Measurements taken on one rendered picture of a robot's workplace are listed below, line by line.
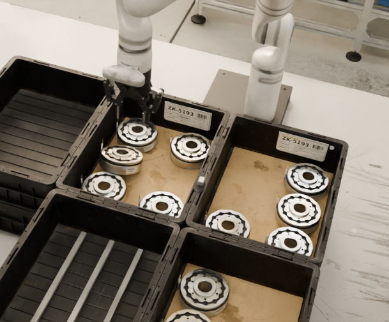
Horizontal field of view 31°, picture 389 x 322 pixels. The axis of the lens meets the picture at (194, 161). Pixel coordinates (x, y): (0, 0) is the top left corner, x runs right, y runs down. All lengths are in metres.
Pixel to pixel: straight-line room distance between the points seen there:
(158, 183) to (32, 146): 0.34
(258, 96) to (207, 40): 1.70
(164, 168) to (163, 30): 2.01
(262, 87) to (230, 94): 0.18
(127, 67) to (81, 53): 0.86
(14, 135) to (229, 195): 0.57
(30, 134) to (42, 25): 0.69
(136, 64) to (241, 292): 0.53
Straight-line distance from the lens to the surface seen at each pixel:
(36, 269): 1.55
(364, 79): 3.59
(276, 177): 1.77
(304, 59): 3.63
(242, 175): 1.75
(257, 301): 1.52
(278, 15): 1.70
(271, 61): 1.91
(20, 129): 1.86
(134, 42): 1.45
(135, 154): 1.72
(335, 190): 1.63
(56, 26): 2.45
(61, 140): 1.82
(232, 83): 2.16
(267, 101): 1.98
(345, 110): 2.23
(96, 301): 1.50
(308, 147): 1.77
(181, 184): 1.71
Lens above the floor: 2.07
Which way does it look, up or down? 44 degrees down
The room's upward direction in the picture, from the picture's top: 6 degrees clockwise
